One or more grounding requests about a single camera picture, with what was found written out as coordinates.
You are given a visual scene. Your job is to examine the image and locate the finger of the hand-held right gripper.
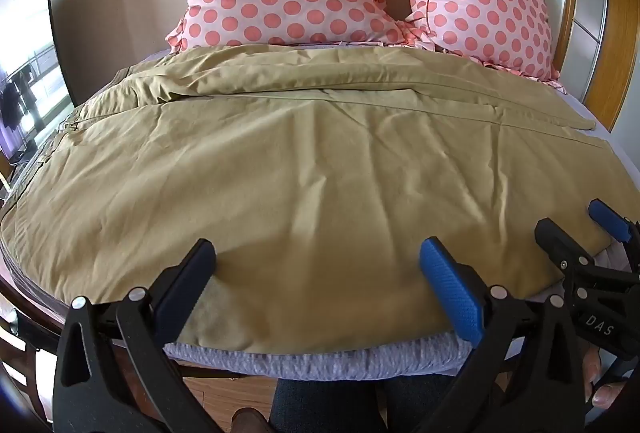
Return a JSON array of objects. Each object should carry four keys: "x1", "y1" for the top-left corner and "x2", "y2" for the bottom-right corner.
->
[
  {"x1": 587, "y1": 199, "x2": 640, "y2": 259},
  {"x1": 534, "y1": 218, "x2": 602, "y2": 295}
]

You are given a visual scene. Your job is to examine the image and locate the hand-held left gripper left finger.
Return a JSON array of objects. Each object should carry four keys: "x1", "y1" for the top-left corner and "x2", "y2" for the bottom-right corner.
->
[{"x1": 52, "y1": 239, "x2": 218, "y2": 433}]

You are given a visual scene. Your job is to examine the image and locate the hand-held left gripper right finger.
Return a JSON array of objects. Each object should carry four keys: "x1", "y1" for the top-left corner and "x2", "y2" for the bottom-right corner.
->
[{"x1": 419, "y1": 237, "x2": 597, "y2": 433}]

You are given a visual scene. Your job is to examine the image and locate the khaki pants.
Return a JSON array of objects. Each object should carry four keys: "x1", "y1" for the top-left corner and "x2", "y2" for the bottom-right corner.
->
[{"x1": 0, "y1": 44, "x2": 613, "y2": 356}]

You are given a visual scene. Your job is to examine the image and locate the person's right hand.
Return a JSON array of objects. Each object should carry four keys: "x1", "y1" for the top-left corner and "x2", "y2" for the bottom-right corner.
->
[{"x1": 584, "y1": 347, "x2": 637, "y2": 408}]

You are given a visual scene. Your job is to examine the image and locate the wooden headboard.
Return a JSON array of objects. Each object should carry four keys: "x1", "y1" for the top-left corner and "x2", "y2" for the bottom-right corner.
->
[{"x1": 492, "y1": 0, "x2": 637, "y2": 134}]

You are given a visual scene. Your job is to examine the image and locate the grey bed mattress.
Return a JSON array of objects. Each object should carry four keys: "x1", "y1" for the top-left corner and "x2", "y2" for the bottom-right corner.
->
[{"x1": 0, "y1": 44, "x2": 640, "y2": 380}]

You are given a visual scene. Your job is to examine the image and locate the black flat screen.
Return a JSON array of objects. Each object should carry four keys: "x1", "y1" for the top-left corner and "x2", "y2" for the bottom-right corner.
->
[{"x1": 0, "y1": 0, "x2": 77, "y2": 164}]

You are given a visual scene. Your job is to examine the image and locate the dark wooden bed frame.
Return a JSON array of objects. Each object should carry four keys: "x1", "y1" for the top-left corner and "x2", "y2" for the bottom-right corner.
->
[{"x1": 0, "y1": 263, "x2": 66, "y2": 414}]

